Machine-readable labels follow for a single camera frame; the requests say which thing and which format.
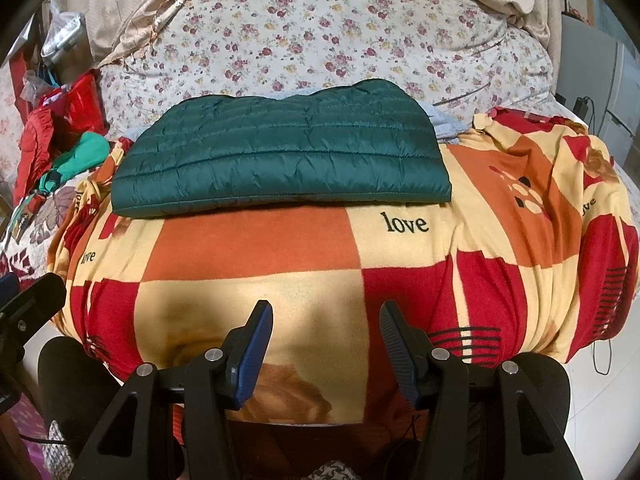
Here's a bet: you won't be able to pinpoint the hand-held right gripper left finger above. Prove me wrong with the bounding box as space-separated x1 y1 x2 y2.
67 300 274 480

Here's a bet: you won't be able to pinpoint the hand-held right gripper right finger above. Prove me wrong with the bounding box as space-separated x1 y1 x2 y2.
379 301 583 480

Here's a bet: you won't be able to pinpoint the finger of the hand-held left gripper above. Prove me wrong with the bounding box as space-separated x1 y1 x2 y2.
0 272 68 348
0 274 22 311

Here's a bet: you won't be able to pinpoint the green quilted puffer jacket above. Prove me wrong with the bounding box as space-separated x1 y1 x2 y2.
110 79 453 218

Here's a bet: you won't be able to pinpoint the person's black pants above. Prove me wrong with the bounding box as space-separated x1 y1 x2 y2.
37 337 572 480

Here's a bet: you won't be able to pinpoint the purple floor mat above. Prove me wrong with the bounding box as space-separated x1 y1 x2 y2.
0 395 53 480

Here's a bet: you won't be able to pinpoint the red orange checked blanket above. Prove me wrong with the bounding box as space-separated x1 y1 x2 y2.
47 107 633 426

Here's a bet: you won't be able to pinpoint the leaf patterned cloth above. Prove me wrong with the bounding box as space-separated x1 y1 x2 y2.
0 180 101 283

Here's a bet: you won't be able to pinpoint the red jacket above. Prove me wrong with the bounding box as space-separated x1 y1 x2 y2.
14 105 61 206

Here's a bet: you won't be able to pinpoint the teal cloth item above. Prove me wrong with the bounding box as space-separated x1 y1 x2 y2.
37 132 111 193

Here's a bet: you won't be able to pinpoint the pink floral cloth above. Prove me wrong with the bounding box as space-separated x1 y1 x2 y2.
0 70 27 181

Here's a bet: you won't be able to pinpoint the light blue cloth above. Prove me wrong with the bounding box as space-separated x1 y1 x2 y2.
417 101 473 141

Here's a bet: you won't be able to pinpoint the clear plastic bag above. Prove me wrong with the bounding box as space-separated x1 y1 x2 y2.
40 10 84 59

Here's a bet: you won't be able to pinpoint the floral print quilt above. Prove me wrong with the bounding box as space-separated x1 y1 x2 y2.
97 0 556 146

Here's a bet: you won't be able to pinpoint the white cabinet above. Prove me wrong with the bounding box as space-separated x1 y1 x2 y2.
560 14 640 163

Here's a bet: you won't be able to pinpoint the black cable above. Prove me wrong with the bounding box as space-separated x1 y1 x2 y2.
591 337 617 377

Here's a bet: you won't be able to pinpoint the black charger with cable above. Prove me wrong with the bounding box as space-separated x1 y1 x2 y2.
570 95 598 133

